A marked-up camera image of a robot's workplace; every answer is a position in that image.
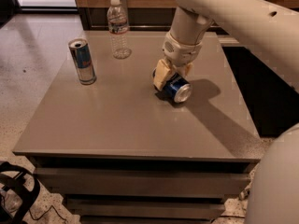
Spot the clear plastic water bottle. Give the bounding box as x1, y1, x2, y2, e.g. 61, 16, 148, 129
107, 0, 132, 59

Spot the black power cable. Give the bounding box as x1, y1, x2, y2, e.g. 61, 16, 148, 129
214, 214, 247, 220

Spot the wooden wall counter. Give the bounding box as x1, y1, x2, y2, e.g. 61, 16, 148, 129
75, 0, 299, 49

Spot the grey drawer cabinet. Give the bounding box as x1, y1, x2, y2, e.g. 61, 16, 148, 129
14, 32, 263, 224

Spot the white power strip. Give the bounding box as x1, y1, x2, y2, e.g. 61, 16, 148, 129
239, 188, 250, 201

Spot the silver blue energy drink can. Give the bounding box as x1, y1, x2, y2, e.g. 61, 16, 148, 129
68, 38, 96, 85

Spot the blue pepsi can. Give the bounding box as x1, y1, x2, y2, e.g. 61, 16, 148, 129
160, 72, 192, 104

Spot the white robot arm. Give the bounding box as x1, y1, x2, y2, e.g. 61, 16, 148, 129
153, 0, 299, 224

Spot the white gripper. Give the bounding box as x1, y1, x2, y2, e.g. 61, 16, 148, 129
153, 33, 202, 91

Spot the thin black cable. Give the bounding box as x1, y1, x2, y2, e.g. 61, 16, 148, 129
28, 204, 68, 222

